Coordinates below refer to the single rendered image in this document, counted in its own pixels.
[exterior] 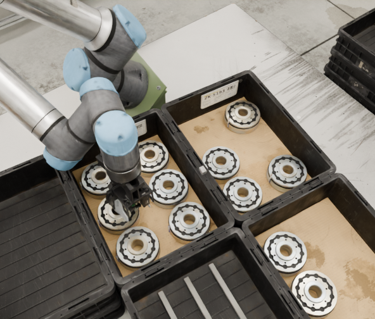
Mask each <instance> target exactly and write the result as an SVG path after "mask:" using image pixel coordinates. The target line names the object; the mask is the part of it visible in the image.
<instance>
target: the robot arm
mask: <svg viewBox="0 0 375 319"><path fill-rule="evenodd" d="M0 7H1V8H4V9H6V10H8V11H11V12H14V13H16V14H18V15H21V16H24V17H25V18H28V19H30V20H33V21H35V22H38V23H40V24H43V25H45V26H47V27H50V28H53V29H55V30H57V31H60V32H63V33H64V34H67V35H70V36H72V37H74V38H77V39H80V40H82V41H83V43H84V45H85V46H84V48H83V49H81V48H79V47H78V48H75V49H74V48H73V49H71V50H70V51H69V52H68V53H67V55H66V57H65V60H64V63H63V78H64V80H65V83H66V85H67V86H68V88H70V89H71V90H73V91H76V92H79V95H80V101H81V104H80V106H79V107H78V108H77V109H76V110H75V111H74V113H73V114H72V115H71V117H70V118H69V119H67V118H66V117H65V116H64V115H63V114H62V113H61V112H60V111H58V110H57V109H56V108H55V107H54V106H53V105H52V104H51V103H50V102H49V101H48V100H47V99H46V98H44V97H43V96H42V95H41V94H40V93H39V92H37V91H36V90H35V89H34V88H33V87H32V86H31V85H30V84H29V83H28V82H27V81H26V80H25V79H24V78H22V77H21V76H20V75H19V74H18V73H17V72H16V71H14V69H12V67H10V66H9V65H8V64H7V63H6V62H5V61H4V60H3V59H1V58H0V106H1V107H2V108H4V109H5V110H6V111H7V112H8V113H9V114H10V115H11V116H12V117H13V118H15V119H16V120H17V121H18V122H19V123H21V124H22V125H23V126H24V127H25V128H26V129H27V130H28V131H29V132H30V133H31V134H33V135H34V136H35V137H36V138H37V139H39V140H40V141H41V142H42V143H43V144H44V145H45V149H44V151H43V156H44V158H45V159H46V162H47V163H48V164H49V165H50V166H51V167H53V168H55V169H57V170H61V171H67V170H70V169H72V168H73V167H74V166H75V165H76V164H77V163H78V162H79V161H80V160H81V159H82V158H83V157H84V155H85V154H86V152H88V150H90V148H91V147H92V146H93V145H94V144H95V143H96V141H97V143H98V146H99V148H100V151H101V153H100V154H99V155H97V156H96V159H97V161H98V163H99V165H100V166H101V167H102V168H104V169H105V170H106V173H107V175H108V176H109V178H110V180H111V182H110V184H109V186H108V188H109V190H108V191H107V192H106V201H107V202H108V204H109V205H110V206H112V208H113V209H114V210H115V211H116V212H117V213H118V214H119V215H121V216H122V217H123V218H124V219H125V221H127V222H128V221H129V218H130V216H129V211H130V212H131V211H133V210H135V209H138V208H140V207H141V205H142V206H143V208H145V207H146V206H149V207H151V206H150V205H149V204H150V201H149V199H151V200H152V202H153V203H154V196H153V191H152V189H151V188H150V187H149V185H148V184H147V183H146V182H145V180H144V179H143V178H142V176H141V159H140V154H141V151H140V150H139V145H138V140H137V138H138V136H137V128H136V126H135V124H134V121H133V119H132V118H131V116H129V115H128V114H127V113H126V112H125V109H132V108H135V107H136V106H138V105H139V104H140V103H141V102H142V100H143V99H144V97H145V95H146V93H147V90H148V74H147V71H146V69H145V67H144V66H143V65H142V64H140V63H139V62H136V61H133V60H130V59H131V58H132V57H133V55H134V54H135V53H136V52H137V50H138V49H140V48H141V46H142V44H143V43H144V41H145V40H146V31H145V29H144V28H143V26H142V25H141V23H140V22H139V21H138V19H137V18H136V17H135V16H134V15H133V14H132V13H131V12H130V11H129V10H127V9H126V8H124V7H123V6H122V5H119V4H116V5H115V6H113V9H109V8H107V7H104V6H98V7H97V8H93V7H91V6H89V5H87V4H85V3H83V2H81V1H79V0H0ZM150 194H151V195H150ZM125 209H126V210H125Z"/></svg>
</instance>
